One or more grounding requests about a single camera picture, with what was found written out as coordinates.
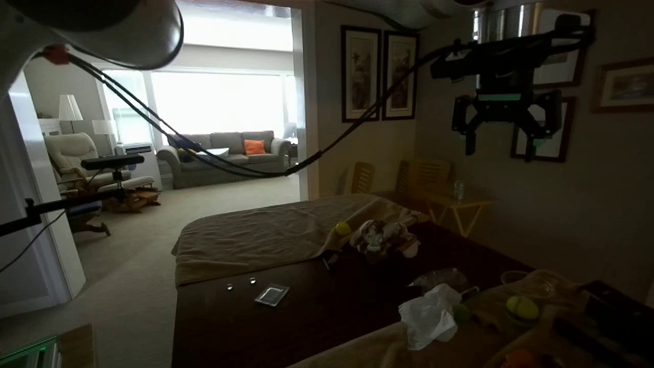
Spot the black remote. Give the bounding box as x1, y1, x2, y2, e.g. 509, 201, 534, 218
549, 313, 646, 368

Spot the grey sofa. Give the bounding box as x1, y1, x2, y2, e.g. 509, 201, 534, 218
155, 129, 295, 193

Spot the wood framed landscape picture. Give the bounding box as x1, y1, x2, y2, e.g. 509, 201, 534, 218
589, 57, 654, 117

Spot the tall dark framed picture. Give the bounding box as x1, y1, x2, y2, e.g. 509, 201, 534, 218
380, 28, 421, 122
338, 25, 383, 124

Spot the white crumpled tissue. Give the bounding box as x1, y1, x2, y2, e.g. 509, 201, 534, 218
395, 283, 465, 354

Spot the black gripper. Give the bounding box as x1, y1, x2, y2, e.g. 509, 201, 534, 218
449, 68, 566, 164

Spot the brown bundle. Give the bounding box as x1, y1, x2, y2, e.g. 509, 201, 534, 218
107, 185, 162, 215

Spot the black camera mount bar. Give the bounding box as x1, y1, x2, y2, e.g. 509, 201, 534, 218
0, 189, 135, 238

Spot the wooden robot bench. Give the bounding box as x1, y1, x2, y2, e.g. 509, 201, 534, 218
56, 322, 98, 368

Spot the clear plastic cup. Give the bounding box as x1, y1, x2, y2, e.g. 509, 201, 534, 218
499, 266, 560, 331

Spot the small dark framed picture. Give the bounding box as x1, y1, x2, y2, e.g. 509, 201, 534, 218
509, 94, 577, 164

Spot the clear plastic wrapper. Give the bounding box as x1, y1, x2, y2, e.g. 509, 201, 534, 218
407, 266, 472, 295

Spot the cream recliner chair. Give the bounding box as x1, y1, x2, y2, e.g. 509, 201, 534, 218
45, 130, 159, 201

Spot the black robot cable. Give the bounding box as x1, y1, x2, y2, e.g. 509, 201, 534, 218
39, 38, 478, 180

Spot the white table lamp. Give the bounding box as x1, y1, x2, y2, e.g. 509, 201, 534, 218
54, 92, 86, 122

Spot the beige towel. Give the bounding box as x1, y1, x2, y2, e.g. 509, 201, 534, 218
170, 193, 383, 289

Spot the orange pillow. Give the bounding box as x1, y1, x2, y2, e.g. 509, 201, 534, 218
240, 136, 270, 160

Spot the small white card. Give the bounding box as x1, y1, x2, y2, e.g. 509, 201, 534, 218
252, 283, 291, 309

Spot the white door panel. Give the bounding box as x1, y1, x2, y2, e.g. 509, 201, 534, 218
0, 70, 88, 320

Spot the narrow wooden chair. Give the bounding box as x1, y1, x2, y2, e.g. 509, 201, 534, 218
347, 160, 378, 199

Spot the small orange object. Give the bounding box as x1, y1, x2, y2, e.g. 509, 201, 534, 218
501, 345, 548, 368

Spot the black box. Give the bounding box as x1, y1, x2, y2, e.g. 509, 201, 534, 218
581, 278, 654, 345

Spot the yellow-green ball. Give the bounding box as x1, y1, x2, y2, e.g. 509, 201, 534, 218
504, 295, 541, 322

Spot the brown patterned snack bag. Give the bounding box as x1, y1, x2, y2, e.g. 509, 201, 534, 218
347, 209, 426, 264

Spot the dark wooden table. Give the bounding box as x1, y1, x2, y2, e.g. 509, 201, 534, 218
288, 267, 595, 368

